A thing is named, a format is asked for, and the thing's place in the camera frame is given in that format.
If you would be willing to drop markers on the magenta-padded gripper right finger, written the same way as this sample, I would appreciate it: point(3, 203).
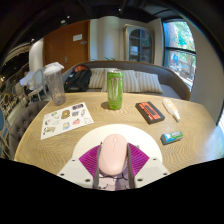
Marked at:
point(138, 161)

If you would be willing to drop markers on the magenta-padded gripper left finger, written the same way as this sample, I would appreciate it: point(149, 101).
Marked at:
point(88, 161)

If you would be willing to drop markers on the pink computer mouse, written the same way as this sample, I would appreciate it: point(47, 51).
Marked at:
point(113, 153)

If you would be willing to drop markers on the small teal pack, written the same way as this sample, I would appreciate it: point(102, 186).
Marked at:
point(171, 137)

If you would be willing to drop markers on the white sticker sheet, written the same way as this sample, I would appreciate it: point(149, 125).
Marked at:
point(65, 121)

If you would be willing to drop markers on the black and red flat box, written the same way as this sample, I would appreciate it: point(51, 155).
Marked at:
point(150, 112)

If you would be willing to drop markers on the white tube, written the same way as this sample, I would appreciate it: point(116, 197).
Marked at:
point(170, 108)

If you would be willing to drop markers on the green drink can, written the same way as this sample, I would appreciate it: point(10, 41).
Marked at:
point(115, 90)

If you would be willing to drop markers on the clear shaker bottle white lid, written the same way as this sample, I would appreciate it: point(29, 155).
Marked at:
point(56, 86)

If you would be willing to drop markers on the black backpack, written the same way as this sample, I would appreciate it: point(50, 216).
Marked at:
point(78, 80)

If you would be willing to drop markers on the grey curved sofa bench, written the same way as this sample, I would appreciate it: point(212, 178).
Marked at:
point(171, 78)

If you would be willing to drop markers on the group of dining chairs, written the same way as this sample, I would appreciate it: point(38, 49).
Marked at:
point(39, 78)

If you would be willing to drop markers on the arched glass cabinet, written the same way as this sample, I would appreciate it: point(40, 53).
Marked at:
point(139, 43)

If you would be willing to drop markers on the large window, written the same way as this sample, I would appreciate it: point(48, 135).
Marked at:
point(180, 50)

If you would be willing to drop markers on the brown wooden door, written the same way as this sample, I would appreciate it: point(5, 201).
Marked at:
point(63, 43)

